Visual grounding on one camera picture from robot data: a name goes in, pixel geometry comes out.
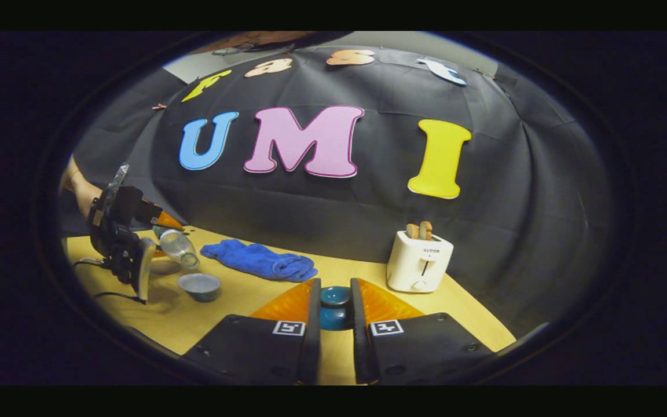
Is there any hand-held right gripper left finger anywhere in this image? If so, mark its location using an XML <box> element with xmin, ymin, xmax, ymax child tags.
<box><xmin>182</xmin><ymin>277</ymin><xmax>322</xmax><ymax>386</ymax></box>

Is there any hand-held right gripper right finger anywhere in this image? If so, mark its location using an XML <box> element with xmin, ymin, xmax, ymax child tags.
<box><xmin>350</xmin><ymin>277</ymin><xmax>496</xmax><ymax>386</ymax></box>

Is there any blue teacup lid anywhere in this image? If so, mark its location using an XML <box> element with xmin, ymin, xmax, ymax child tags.
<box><xmin>319</xmin><ymin>286</ymin><xmax>353</xmax><ymax>331</ymax></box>

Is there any clear plastic water bottle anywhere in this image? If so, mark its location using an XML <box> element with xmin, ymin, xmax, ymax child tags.
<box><xmin>153</xmin><ymin>226</ymin><xmax>200</xmax><ymax>271</ymax></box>

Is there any grey teacup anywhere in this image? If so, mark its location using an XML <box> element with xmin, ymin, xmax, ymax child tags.
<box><xmin>177</xmin><ymin>273</ymin><xmax>222</xmax><ymax>303</ymax></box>

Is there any blue towel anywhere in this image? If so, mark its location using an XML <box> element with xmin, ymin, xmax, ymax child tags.
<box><xmin>200</xmin><ymin>239</ymin><xmax>318</xmax><ymax>283</ymax></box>

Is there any white toaster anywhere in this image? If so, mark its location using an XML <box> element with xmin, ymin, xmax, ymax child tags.
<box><xmin>386</xmin><ymin>231</ymin><xmax>455</xmax><ymax>294</ymax></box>

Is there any black backdrop cloth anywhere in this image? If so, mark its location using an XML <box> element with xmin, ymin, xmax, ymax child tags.
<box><xmin>58</xmin><ymin>43</ymin><xmax>612</xmax><ymax>339</ymax></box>

